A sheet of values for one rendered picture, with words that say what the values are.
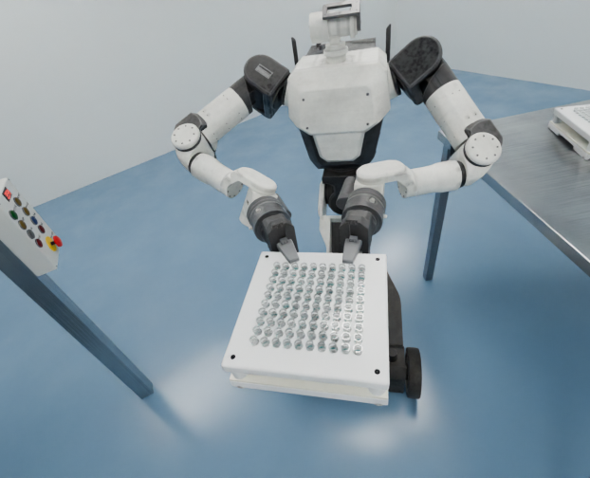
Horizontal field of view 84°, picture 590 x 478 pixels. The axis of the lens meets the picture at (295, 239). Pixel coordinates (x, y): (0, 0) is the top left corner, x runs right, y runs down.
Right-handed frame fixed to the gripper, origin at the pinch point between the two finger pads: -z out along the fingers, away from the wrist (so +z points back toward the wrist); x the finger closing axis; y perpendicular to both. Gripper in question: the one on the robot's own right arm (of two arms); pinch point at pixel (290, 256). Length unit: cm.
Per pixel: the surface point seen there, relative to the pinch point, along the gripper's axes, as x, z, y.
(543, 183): 16, 8, -82
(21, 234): 4, 52, 64
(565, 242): 17, -11, -66
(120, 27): -19, 328, 34
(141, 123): 61, 325, 51
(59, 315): 37, 52, 73
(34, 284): 21, 52, 71
